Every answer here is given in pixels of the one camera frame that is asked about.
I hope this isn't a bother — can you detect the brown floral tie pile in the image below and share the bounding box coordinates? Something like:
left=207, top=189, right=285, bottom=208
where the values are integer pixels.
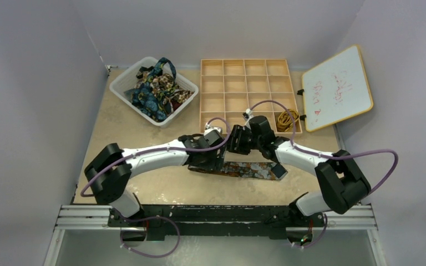
left=124, top=66, right=194, bottom=116

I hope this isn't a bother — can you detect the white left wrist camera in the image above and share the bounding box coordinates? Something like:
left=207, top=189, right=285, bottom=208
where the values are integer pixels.
left=204, top=122, right=222, bottom=135

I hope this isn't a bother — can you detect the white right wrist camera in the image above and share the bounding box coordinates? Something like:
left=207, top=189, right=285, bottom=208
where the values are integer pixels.
left=242, top=109, right=254, bottom=128

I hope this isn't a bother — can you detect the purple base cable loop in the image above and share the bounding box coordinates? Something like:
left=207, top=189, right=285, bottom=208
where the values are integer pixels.
left=114, top=211, right=181, bottom=258

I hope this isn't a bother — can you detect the blue floral tie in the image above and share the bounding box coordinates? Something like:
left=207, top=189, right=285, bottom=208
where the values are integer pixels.
left=131, top=57, right=180, bottom=122

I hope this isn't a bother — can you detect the white plastic basket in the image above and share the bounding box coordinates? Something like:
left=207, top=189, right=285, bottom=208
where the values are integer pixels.
left=109, top=57, right=199, bottom=127

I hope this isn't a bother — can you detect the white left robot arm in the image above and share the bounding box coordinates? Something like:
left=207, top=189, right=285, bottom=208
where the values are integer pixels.
left=80, top=127, right=226, bottom=227

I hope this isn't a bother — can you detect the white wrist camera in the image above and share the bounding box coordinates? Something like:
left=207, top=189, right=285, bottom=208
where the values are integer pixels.
left=204, top=122, right=222, bottom=135
left=242, top=109, right=254, bottom=128

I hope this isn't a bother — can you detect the wooden compartment tray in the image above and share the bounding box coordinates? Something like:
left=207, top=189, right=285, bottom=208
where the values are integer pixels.
left=199, top=59, right=299, bottom=137

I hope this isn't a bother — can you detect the whiteboard with wooden frame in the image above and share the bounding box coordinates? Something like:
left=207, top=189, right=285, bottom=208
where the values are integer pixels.
left=297, top=45, right=374, bottom=132

